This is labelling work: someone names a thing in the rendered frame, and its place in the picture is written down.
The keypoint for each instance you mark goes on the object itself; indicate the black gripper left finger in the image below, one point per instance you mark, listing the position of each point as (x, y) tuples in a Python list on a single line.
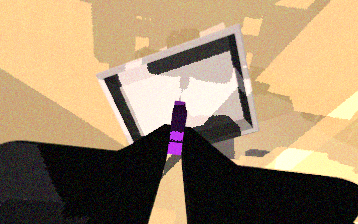
[(125, 181)]

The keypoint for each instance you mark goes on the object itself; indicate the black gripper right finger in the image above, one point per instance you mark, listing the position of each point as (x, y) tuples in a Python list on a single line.
[(218, 191)]

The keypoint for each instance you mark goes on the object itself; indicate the violet fuse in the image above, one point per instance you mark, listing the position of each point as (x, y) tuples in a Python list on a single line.
[(178, 123)]

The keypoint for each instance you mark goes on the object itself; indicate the white shallow tray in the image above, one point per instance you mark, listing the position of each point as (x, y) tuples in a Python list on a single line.
[(210, 74)]

